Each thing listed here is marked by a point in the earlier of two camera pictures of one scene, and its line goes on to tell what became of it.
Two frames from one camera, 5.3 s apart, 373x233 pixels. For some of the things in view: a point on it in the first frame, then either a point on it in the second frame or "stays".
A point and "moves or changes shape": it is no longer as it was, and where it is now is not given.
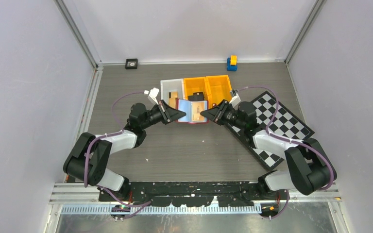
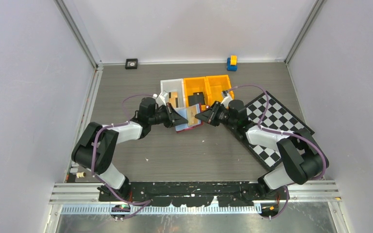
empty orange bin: x=219 y=88 stays
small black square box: x=131 y=63 stays
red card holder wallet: x=193 y=109 moves or changes shape
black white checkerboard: x=273 y=118 stays
